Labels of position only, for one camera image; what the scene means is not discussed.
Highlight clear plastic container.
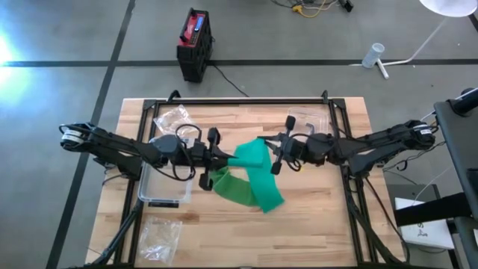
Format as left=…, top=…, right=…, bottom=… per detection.
left=137, top=158, right=194, bottom=208

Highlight teal elastic bandage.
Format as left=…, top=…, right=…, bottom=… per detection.
left=227, top=137, right=287, bottom=214

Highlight red and black power station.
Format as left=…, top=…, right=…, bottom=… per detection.
left=176, top=7, right=214, bottom=84

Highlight clear plastic bag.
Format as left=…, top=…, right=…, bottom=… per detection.
left=152, top=104, right=201, bottom=142
left=137, top=215, right=183, bottom=266

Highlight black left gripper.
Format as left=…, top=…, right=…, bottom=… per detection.
left=186, top=126, right=240, bottom=191

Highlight black floor power cable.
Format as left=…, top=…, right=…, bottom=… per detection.
left=211, top=63, right=250, bottom=98

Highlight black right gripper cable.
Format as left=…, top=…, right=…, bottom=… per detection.
left=283, top=132, right=313, bottom=173

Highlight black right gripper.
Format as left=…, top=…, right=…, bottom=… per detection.
left=257, top=115, right=311, bottom=176

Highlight yellow cable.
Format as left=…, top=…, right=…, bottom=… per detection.
left=292, top=3, right=326, bottom=19

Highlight black desk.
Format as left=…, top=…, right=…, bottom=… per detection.
left=394, top=87, right=478, bottom=269

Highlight white box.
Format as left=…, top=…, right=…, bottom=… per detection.
left=394, top=197, right=456, bottom=250

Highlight white floor lamp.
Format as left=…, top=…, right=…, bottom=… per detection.
left=350, top=0, right=478, bottom=80

